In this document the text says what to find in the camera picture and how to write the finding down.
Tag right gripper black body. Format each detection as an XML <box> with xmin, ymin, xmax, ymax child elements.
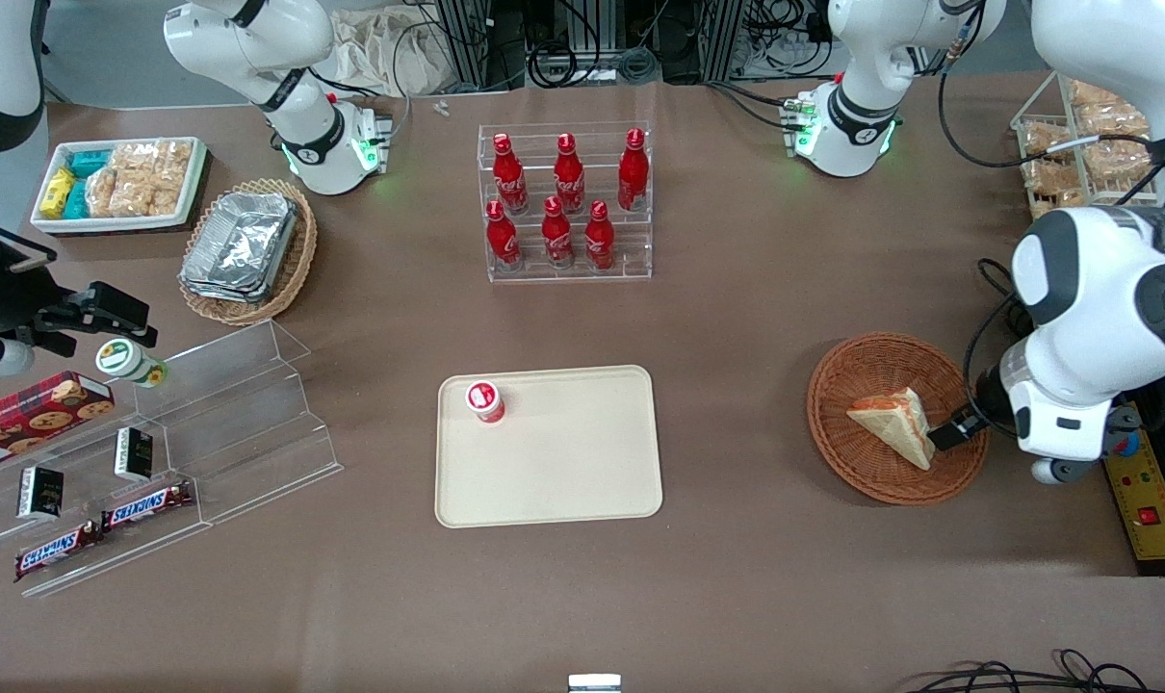
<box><xmin>0</xmin><ymin>207</ymin><xmax>60</xmax><ymax>342</ymax></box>

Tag triangular sandwich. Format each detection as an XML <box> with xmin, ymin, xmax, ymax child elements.
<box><xmin>846</xmin><ymin>387</ymin><xmax>936</xmax><ymax>472</ymax></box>

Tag white rectangular snack tray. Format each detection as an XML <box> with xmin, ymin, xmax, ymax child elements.
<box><xmin>30</xmin><ymin>137</ymin><xmax>209</xmax><ymax>236</ymax></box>

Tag round brown wicker basket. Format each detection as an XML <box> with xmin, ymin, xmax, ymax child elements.
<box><xmin>807</xmin><ymin>332</ymin><xmax>991</xmax><ymax>507</ymax></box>

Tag oval tan wicker basket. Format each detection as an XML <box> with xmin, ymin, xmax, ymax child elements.
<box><xmin>177</xmin><ymin>177</ymin><xmax>320</xmax><ymax>327</ymax></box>

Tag beige plastic tray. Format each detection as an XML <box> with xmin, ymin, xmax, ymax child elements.
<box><xmin>434</xmin><ymin>365</ymin><xmax>663</xmax><ymax>529</ymax></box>

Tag green white sunflower bottle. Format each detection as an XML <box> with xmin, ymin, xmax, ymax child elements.
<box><xmin>95</xmin><ymin>338</ymin><xmax>170</xmax><ymax>390</ymax></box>

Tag red tartan cookie box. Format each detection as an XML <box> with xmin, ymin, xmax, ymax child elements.
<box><xmin>0</xmin><ymin>371</ymin><xmax>117</xmax><ymax>478</ymax></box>

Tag clear bag rice crackers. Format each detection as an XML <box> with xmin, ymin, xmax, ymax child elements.
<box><xmin>86</xmin><ymin>168</ymin><xmax>156</xmax><ymax>219</ymax></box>
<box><xmin>111</xmin><ymin>141</ymin><xmax>165</xmax><ymax>177</ymax></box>
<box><xmin>154</xmin><ymin>141</ymin><xmax>195</xmax><ymax>218</ymax></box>

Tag yellow snack packet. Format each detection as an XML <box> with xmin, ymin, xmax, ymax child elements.
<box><xmin>40</xmin><ymin>167</ymin><xmax>79</xmax><ymax>221</ymax></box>

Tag yellow black power strip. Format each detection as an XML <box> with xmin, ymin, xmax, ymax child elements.
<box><xmin>1102</xmin><ymin>404</ymin><xmax>1165</xmax><ymax>578</ymax></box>

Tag stack of foil trays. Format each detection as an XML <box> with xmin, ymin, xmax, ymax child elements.
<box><xmin>179</xmin><ymin>191</ymin><xmax>300</xmax><ymax>305</ymax></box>

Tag small black box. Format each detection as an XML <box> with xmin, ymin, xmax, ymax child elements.
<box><xmin>15</xmin><ymin>464</ymin><xmax>65</xmax><ymax>522</ymax></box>
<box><xmin>113</xmin><ymin>426</ymin><xmax>156</xmax><ymax>483</ymax></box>

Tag clear acrylic step shelf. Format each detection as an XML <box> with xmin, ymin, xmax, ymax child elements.
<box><xmin>0</xmin><ymin>320</ymin><xmax>344</xmax><ymax>600</ymax></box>

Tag Snickers bar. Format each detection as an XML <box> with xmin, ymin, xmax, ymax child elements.
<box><xmin>100</xmin><ymin>480</ymin><xmax>196</xmax><ymax>533</ymax></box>
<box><xmin>13</xmin><ymin>520</ymin><xmax>103</xmax><ymax>582</ymax></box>

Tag bagged tan snack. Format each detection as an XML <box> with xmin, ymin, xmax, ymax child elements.
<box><xmin>1083</xmin><ymin>141</ymin><xmax>1157</xmax><ymax>190</ymax></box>
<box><xmin>1020</xmin><ymin>121</ymin><xmax>1085</xmax><ymax>218</ymax></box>
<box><xmin>1069</xmin><ymin>80</ymin><xmax>1124</xmax><ymax>110</ymax></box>
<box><xmin>1074</xmin><ymin>102</ymin><xmax>1152</xmax><ymax>141</ymax></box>

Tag clear acrylic bottle rack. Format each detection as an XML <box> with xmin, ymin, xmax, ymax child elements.
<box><xmin>477</xmin><ymin>122</ymin><xmax>654</xmax><ymax>283</ymax></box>

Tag beige cloth bag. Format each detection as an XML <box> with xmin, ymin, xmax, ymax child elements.
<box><xmin>330</xmin><ymin>7</ymin><xmax>454</xmax><ymax>98</ymax></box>

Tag red white yogurt cup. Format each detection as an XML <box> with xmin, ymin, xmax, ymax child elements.
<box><xmin>464</xmin><ymin>380</ymin><xmax>507</xmax><ymax>425</ymax></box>

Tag red cola bottle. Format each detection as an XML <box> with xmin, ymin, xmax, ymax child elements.
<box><xmin>485</xmin><ymin>199</ymin><xmax>524</xmax><ymax>273</ymax></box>
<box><xmin>583</xmin><ymin>199</ymin><xmax>617</xmax><ymax>273</ymax></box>
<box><xmin>553</xmin><ymin>133</ymin><xmax>587</xmax><ymax>216</ymax></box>
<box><xmin>491</xmin><ymin>133</ymin><xmax>530</xmax><ymax>216</ymax></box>
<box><xmin>541</xmin><ymin>195</ymin><xmax>577</xmax><ymax>271</ymax></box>
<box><xmin>617</xmin><ymin>127</ymin><xmax>651</xmax><ymax>214</ymax></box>

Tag black metal equipment rack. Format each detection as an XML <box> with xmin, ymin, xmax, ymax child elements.
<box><xmin>432</xmin><ymin>0</ymin><xmax>749</xmax><ymax>90</ymax></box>

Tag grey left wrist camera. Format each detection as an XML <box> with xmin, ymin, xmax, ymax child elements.
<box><xmin>1029</xmin><ymin>458</ymin><xmax>1106</xmax><ymax>486</ymax></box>

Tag black cable bundle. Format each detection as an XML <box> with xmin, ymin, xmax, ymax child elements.
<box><xmin>914</xmin><ymin>649</ymin><xmax>1163</xmax><ymax>693</ymax></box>

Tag white wire rack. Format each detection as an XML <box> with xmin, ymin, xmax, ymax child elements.
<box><xmin>1010</xmin><ymin>71</ymin><xmax>1165</xmax><ymax>223</ymax></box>

